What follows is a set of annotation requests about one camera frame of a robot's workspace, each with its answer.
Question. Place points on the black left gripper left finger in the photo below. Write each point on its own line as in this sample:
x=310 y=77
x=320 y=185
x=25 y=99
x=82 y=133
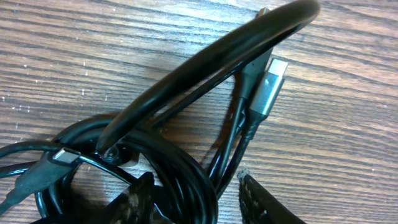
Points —
x=135 y=205

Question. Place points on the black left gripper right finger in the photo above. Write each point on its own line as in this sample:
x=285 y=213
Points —
x=258 y=206

